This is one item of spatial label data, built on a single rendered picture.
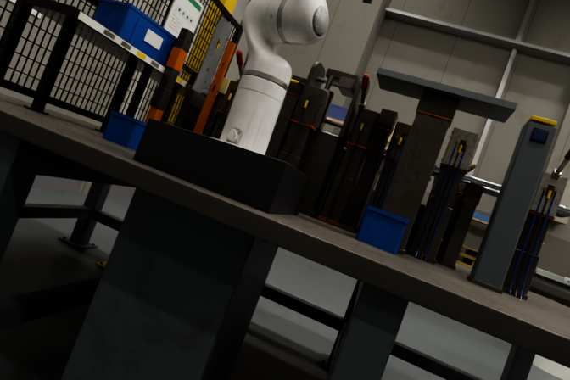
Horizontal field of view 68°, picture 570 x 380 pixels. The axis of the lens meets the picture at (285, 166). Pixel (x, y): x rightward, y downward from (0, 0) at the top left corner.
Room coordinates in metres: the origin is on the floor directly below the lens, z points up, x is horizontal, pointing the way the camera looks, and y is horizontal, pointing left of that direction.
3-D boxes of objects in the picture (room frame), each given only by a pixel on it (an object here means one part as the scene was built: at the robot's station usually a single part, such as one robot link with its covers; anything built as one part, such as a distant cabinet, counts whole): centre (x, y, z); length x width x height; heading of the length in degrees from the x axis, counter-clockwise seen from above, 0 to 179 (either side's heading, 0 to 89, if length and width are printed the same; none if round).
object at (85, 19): (1.67, 0.69, 1.02); 0.90 x 0.22 x 0.03; 162
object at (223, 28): (1.82, 0.46, 1.17); 0.12 x 0.01 x 0.34; 162
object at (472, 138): (1.30, -0.49, 0.90); 0.13 x 0.08 x 0.41; 162
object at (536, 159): (1.10, -0.59, 0.92); 0.08 x 0.08 x 0.44; 72
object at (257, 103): (1.07, 0.12, 0.89); 0.19 x 0.19 x 0.18
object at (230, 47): (1.61, 0.36, 0.95); 0.03 x 0.01 x 0.50; 72
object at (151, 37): (1.62, 0.70, 1.10); 0.30 x 0.17 x 0.13; 156
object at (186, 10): (1.99, 0.70, 1.30); 0.23 x 0.02 x 0.31; 162
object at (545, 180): (1.22, -0.73, 0.88); 0.12 x 0.07 x 0.36; 162
